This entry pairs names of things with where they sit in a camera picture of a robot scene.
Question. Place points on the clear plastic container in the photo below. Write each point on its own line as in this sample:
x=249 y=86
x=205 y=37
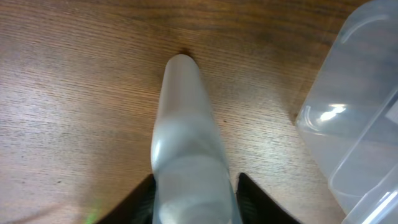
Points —
x=349 y=118

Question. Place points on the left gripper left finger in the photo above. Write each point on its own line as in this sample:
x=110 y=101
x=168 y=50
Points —
x=136 y=208

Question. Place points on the white calamine lotion bottle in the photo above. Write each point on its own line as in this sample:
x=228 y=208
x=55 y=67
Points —
x=188 y=157

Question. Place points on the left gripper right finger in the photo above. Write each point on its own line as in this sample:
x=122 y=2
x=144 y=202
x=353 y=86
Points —
x=256 y=207

